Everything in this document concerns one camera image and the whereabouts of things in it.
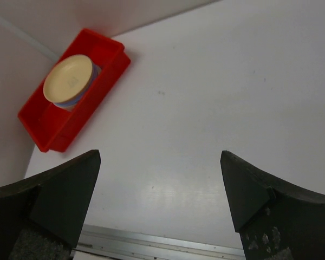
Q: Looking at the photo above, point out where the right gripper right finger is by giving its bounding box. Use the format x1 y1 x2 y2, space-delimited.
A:
220 151 325 259

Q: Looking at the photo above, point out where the aluminium rail frame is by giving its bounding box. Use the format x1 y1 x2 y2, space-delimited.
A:
75 225 245 259

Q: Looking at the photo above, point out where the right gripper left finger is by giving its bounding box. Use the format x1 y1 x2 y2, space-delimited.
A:
0 149 100 259

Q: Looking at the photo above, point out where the yellow plate back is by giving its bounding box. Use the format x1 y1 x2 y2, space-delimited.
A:
43 54 99 103

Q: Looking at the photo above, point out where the blue plate back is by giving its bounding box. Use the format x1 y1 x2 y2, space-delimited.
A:
54 63 101 111

